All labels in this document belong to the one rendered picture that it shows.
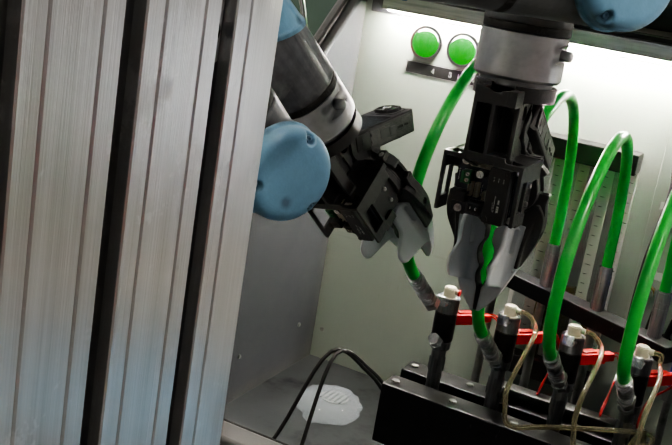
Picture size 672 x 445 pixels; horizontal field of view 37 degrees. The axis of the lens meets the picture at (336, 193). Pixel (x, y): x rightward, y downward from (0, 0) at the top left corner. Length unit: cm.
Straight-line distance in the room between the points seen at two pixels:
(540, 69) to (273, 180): 25
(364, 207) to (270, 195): 24
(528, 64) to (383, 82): 75
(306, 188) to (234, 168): 43
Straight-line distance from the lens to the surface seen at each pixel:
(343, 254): 163
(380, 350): 165
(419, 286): 115
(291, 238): 152
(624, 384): 111
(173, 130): 28
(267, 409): 150
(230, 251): 32
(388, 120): 102
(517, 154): 88
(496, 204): 84
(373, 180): 97
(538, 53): 84
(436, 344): 126
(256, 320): 150
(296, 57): 89
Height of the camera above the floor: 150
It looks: 14 degrees down
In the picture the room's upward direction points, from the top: 9 degrees clockwise
